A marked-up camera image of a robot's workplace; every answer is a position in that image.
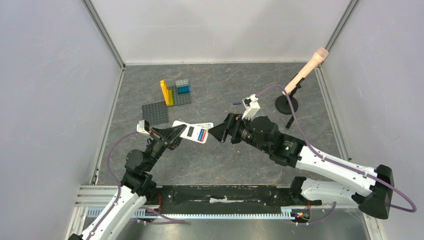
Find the blue brick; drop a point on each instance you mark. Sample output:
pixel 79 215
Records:
pixel 181 90

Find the red battery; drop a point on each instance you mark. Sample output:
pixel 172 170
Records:
pixel 204 135

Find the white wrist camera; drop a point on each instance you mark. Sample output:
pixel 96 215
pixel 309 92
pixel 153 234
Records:
pixel 251 106
pixel 143 127

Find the pink toy microphone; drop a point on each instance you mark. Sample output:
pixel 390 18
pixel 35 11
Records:
pixel 317 58

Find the dark grey brick baseplate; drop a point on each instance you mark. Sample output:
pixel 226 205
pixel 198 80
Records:
pixel 155 113

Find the white remote with buttons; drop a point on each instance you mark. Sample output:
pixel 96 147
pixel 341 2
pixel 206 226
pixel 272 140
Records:
pixel 205 125

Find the grey brick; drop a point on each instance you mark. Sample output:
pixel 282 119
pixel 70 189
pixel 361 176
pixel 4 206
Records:
pixel 182 83

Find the small black block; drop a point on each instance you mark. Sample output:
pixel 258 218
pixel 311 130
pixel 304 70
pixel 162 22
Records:
pixel 290 122

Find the yellow brick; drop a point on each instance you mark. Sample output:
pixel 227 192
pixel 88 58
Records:
pixel 165 92

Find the white cable duct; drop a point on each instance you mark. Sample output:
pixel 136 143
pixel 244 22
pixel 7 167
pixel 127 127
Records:
pixel 284 214

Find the white remote control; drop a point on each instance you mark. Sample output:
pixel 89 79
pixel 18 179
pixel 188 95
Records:
pixel 191 131

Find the aluminium frame rail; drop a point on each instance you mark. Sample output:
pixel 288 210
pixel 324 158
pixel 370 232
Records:
pixel 96 18

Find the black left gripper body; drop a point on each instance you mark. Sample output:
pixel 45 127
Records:
pixel 167 143

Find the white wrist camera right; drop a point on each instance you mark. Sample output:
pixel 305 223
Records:
pixel 251 106

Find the black microphone stand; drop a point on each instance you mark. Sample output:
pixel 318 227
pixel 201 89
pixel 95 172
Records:
pixel 282 104

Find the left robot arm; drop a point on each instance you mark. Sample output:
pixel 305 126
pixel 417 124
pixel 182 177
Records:
pixel 136 184

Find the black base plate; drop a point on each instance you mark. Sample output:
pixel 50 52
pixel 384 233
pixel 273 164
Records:
pixel 226 199

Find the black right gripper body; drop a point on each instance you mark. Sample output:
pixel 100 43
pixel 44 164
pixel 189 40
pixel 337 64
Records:
pixel 234 129

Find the grey baseplate with bricks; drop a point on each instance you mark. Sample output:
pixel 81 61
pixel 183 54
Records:
pixel 180 99

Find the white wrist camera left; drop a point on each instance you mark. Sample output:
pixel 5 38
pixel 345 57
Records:
pixel 143 127

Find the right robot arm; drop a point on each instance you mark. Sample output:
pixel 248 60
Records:
pixel 368 187

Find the green brick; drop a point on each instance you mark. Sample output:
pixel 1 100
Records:
pixel 170 98

